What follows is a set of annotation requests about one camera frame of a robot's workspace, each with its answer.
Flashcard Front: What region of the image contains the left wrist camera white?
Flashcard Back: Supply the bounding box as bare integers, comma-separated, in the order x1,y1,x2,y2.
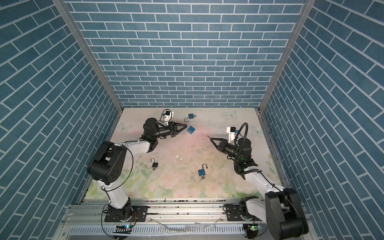
160,109,174,123

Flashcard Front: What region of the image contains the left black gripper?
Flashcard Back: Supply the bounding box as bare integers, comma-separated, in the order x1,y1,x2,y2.
152,122,186,140

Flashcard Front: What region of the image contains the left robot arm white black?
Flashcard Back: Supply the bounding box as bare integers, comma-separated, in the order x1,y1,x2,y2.
87,118,191,222

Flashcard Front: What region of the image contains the blue padlock near with key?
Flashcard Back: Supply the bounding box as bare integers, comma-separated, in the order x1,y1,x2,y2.
198,164,208,180

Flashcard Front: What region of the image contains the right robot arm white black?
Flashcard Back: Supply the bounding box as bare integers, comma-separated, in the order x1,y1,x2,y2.
210,123,309,240

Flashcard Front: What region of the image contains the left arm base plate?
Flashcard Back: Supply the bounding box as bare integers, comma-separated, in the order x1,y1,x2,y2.
103,206,148,223

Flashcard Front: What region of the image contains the black padlock with keys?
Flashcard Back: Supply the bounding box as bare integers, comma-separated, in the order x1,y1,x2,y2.
150,156,159,171

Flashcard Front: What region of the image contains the floral table mat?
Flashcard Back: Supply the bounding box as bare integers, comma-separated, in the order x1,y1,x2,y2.
84,107,286,200

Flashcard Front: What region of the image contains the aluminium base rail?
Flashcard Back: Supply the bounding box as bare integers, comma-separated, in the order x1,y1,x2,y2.
53,197,316,240

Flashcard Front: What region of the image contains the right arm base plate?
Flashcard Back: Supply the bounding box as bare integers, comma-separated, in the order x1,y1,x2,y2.
222,204,263,222

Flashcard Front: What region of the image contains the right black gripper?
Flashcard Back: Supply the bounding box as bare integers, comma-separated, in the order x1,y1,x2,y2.
211,138,243,163

